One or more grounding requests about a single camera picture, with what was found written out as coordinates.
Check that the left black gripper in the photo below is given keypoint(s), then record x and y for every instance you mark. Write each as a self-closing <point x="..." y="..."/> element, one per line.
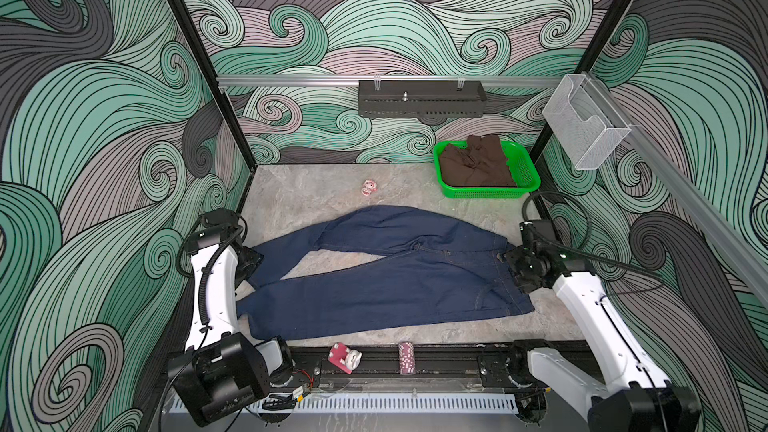
<point x="251" y="259"/>

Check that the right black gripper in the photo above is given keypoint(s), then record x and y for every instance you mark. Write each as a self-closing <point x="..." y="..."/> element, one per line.
<point x="511" y="257"/>

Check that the dark blue denim trousers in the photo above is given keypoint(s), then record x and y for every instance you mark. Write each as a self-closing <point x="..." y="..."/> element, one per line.
<point x="380" y="267"/>

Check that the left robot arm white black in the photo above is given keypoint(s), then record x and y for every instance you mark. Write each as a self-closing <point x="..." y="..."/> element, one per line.
<point x="220" y="371"/>

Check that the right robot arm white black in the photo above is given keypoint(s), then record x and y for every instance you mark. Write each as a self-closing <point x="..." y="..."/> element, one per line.
<point x="633" y="393"/>

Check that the brown folded trousers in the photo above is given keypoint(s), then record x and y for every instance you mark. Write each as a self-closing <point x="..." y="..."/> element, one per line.
<point x="480" y="164"/>

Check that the green plastic basket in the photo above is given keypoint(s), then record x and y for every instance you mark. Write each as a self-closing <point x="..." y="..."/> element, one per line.
<point x="518" y="161"/>

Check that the pink white clip object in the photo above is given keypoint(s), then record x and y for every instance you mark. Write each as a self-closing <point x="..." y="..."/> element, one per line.
<point x="345" y="358"/>

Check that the small pink white toy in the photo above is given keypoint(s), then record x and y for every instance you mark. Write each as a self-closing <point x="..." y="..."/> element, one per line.
<point x="369" y="187"/>

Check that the pink dotted cylinder block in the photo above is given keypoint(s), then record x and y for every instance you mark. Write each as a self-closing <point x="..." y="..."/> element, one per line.
<point x="407" y="362"/>

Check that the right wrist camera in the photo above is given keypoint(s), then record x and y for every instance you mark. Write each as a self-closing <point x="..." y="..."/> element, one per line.
<point x="537" y="231"/>

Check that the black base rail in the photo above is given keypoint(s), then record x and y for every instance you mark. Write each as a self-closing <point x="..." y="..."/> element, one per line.
<point x="499" y="364"/>

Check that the clear plastic wall bin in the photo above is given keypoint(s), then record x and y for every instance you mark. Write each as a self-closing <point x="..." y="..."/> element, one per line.
<point x="586" y="120"/>

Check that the white slotted cable duct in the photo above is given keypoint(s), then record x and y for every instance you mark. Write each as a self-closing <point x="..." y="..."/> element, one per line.
<point x="361" y="403"/>

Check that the horizontal aluminium back rail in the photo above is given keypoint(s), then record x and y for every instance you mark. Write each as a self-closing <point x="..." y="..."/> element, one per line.
<point x="327" y="81"/>

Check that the black perforated wall shelf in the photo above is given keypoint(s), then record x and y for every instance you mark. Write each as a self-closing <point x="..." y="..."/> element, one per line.
<point x="421" y="99"/>

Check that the right aluminium side rail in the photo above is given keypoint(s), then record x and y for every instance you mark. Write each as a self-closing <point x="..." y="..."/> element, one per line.
<point x="748" y="264"/>

